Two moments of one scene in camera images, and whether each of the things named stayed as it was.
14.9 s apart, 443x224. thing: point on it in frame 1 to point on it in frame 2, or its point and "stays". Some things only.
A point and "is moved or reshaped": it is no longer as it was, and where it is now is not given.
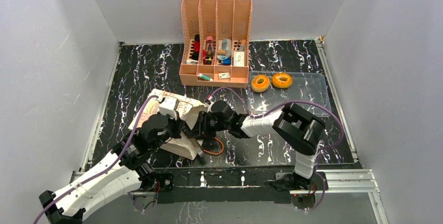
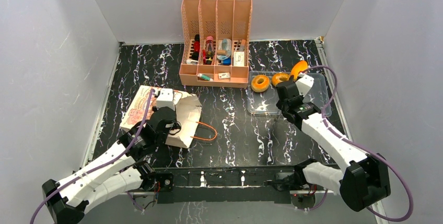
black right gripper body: x=202 y=127 to x=286 y=90
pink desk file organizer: x=215 y=41 stays
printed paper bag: x=183 y=145 is moved or reshaped
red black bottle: x=196 y=47 stays
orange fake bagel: x=259 y=87 stays
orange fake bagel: x=281 y=80 stays
